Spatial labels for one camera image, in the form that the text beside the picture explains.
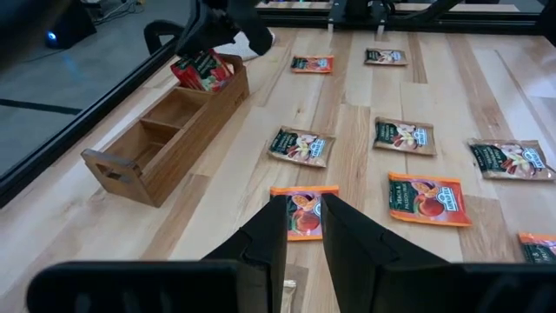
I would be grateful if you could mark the red strawberry tea packet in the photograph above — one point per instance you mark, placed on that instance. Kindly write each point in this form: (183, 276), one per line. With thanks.
(184, 74)
(213, 71)

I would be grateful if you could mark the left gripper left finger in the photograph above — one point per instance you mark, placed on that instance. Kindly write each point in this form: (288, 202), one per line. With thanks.
(252, 278)

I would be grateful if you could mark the orange peach passionfruit tea packet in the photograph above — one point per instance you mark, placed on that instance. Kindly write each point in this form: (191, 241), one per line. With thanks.
(304, 213)
(428, 200)
(313, 64)
(540, 248)

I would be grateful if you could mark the wooden tea organizer box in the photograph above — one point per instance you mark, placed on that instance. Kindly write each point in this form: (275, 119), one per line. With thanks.
(174, 161)

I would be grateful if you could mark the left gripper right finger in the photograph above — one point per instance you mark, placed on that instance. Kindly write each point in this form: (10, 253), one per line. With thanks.
(382, 278)

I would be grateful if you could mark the gold vanilla cinnamon tea packet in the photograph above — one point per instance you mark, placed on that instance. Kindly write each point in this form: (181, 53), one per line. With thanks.
(404, 136)
(385, 56)
(299, 147)
(510, 160)

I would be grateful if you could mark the black curved clamp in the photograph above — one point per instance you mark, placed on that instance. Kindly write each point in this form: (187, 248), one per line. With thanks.
(152, 35)

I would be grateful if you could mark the black device with blue light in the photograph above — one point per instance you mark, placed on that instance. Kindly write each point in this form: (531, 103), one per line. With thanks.
(74, 26)

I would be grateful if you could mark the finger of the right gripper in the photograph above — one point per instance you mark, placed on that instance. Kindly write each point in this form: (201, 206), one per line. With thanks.
(258, 32)
(208, 32)

